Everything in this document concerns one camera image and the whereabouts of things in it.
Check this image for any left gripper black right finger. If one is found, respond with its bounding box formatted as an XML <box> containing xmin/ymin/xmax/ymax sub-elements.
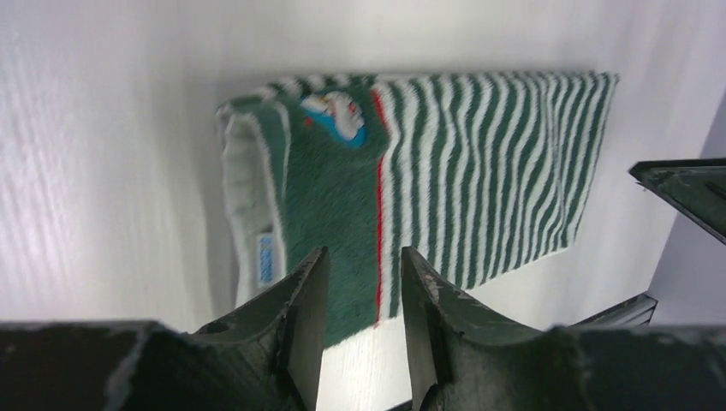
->
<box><xmin>401</xmin><ymin>247</ymin><xmax>540</xmax><ymax>410</ymax></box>

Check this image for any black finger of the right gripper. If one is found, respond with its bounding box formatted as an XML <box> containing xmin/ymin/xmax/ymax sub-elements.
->
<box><xmin>574</xmin><ymin>294</ymin><xmax>658</xmax><ymax>327</ymax></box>
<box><xmin>628</xmin><ymin>158</ymin><xmax>725</xmax><ymax>243</ymax></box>

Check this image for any green white striped towel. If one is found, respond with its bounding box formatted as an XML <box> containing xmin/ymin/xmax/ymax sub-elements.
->
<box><xmin>217</xmin><ymin>71</ymin><xmax>619</xmax><ymax>346</ymax></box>

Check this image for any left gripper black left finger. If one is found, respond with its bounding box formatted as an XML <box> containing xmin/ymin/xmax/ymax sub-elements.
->
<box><xmin>195</xmin><ymin>247</ymin><xmax>330</xmax><ymax>410</ymax></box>

